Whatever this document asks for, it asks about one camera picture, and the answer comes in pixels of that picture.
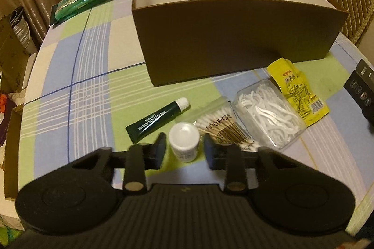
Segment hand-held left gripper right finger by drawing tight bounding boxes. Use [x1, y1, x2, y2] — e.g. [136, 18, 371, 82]
[203, 134, 288, 195]

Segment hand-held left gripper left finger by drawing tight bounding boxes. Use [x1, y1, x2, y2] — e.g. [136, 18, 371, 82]
[70, 133, 168, 195]

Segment small white bottle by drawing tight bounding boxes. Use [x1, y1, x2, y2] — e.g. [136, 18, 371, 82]
[169, 122, 201, 162]

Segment dark green lip gel tube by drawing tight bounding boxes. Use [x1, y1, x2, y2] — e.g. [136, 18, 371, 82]
[126, 97, 190, 142]

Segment clear floss pick box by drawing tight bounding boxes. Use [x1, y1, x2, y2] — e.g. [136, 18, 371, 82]
[234, 79, 307, 149]

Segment brown storage box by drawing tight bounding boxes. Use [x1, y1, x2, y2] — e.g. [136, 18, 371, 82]
[131, 0, 349, 87]

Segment black shaver box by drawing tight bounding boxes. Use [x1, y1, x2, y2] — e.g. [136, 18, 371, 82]
[343, 59, 374, 128]

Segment desktop with plaid tablecloth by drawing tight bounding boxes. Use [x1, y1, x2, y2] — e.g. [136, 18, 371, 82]
[19, 0, 374, 233]

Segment cotton swab bag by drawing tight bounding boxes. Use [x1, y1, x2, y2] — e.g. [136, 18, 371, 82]
[191, 95, 261, 151]

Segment yellow snack packet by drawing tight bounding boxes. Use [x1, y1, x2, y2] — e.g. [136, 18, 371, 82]
[267, 57, 330, 128]

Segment open cardboard box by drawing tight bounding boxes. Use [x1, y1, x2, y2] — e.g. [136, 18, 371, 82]
[4, 104, 33, 199]

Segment green wet wipes pack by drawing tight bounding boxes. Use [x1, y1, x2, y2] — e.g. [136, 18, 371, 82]
[50, 0, 118, 26]

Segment stacked cardboard boxes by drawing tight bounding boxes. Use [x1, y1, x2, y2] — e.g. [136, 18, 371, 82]
[0, 5, 37, 92]

